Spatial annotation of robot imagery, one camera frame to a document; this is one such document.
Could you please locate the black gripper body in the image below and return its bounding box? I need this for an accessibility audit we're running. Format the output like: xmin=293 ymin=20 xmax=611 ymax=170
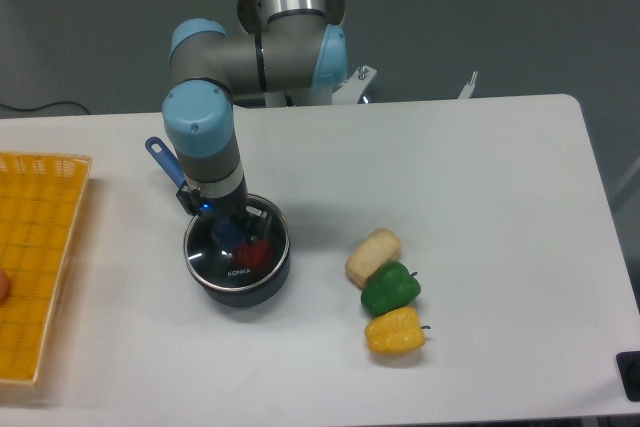
xmin=192 ymin=182 xmax=248 ymax=218

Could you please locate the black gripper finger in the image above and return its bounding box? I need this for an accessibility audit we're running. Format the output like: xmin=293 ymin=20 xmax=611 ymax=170
xmin=241 ymin=205 xmax=273 ymax=243
xmin=176 ymin=183 xmax=202 ymax=216

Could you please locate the glass pot lid blue knob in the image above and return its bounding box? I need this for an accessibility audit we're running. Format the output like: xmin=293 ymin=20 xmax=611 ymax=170
xmin=182 ymin=193 xmax=292 ymax=293

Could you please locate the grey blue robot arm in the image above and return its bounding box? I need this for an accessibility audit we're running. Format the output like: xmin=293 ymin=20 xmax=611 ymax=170
xmin=162 ymin=0 xmax=348 ymax=244

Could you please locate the red bell pepper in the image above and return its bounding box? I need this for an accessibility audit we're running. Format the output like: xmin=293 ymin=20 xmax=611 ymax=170
xmin=234 ymin=241 xmax=274 ymax=274

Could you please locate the beige bread loaf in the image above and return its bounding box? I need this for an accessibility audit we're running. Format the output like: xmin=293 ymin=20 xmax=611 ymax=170
xmin=345 ymin=228 xmax=402 ymax=289

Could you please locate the yellow woven basket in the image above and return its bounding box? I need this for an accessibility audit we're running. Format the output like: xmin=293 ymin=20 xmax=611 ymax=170
xmin=1 ymin=152 xmax=92 ymax=385

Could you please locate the green bell pepper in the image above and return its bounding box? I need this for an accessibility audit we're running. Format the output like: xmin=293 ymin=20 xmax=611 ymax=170
xmin=360 ymin=261 xmax=421 ymax=317

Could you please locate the yellow bell pepper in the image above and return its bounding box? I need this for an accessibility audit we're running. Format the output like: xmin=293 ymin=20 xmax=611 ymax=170
xmin=364 ymin=307 xmax=427 ymax=355

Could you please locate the orange round item in basket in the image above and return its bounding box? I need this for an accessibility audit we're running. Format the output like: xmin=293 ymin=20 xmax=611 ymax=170
xmin=0 ymin=269 xmax=11 ymax=302

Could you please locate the black device at table edge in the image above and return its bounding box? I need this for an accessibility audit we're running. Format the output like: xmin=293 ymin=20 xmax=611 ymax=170
xmin=616 ymin=351 xmax=640 ymax=402

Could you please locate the dark pot blue handle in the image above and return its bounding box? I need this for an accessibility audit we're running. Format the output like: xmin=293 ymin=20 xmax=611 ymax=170
xmin=144 ymin=136 xmax=294 ymax=308

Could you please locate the black cable on floor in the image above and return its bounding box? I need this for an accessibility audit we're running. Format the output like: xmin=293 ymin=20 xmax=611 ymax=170
xmin=0 ymin=100 xmax=92 ymax=115

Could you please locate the white bracket behind table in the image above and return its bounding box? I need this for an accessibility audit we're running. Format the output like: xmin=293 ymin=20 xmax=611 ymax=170
xmin=458 ymin=70 xmax=478 ymax=100

